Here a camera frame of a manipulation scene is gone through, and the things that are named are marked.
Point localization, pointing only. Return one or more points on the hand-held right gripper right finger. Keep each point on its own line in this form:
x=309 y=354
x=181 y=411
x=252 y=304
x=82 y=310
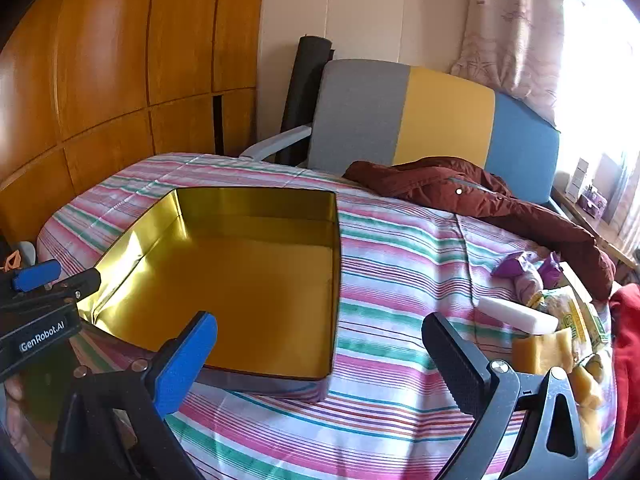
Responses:
x=457 y=365

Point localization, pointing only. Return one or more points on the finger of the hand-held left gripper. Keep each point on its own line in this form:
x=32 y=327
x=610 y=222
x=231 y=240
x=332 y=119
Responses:
x=35 y=275
x=80 y=285

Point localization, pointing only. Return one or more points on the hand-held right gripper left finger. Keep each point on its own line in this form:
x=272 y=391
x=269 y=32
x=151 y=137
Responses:
x=182 y=365

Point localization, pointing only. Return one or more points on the gold tin box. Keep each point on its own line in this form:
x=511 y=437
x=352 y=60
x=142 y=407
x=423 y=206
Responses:
x=240 y=285

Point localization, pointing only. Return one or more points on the person's left hand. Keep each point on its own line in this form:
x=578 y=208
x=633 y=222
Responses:
x=12 y=405

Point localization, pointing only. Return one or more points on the pink sock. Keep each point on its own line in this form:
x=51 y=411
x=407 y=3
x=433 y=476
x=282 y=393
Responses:
x=527 y=287

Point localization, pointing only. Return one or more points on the purple packet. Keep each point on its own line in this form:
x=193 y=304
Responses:
x=506 y=266
x=550 y=266

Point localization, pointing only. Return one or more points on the striped cloth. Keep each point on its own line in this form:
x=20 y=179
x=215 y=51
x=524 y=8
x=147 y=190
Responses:
x=400 y=270

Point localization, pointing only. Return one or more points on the snack bag with green label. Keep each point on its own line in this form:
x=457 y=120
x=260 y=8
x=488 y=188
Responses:
x=575 y=315

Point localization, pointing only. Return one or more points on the red fleece garment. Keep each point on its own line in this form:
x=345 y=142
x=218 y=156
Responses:
x=627 y=360

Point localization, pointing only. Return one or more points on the brown down jacket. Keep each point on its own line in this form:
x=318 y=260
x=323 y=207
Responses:
x=500 y=195

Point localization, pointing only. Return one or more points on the wooden desk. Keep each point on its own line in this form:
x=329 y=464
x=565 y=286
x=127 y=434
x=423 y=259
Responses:
x=595 y=232

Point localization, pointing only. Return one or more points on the purple box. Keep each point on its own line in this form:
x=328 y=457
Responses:
x=592 y=202

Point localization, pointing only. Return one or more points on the wooden wardrobe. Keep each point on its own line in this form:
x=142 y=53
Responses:
x=110 y=70

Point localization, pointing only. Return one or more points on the white box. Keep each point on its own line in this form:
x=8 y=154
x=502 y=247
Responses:
x=577 y=180

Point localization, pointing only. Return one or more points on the grey yellow blue chair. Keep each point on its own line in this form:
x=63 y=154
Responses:
x=440 y=115

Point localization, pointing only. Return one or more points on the black rolled mat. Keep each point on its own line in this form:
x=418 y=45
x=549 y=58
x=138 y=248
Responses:
x=305 y=90

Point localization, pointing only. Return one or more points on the pale patterned curtain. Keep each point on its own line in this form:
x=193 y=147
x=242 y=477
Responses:
x=510 y=25

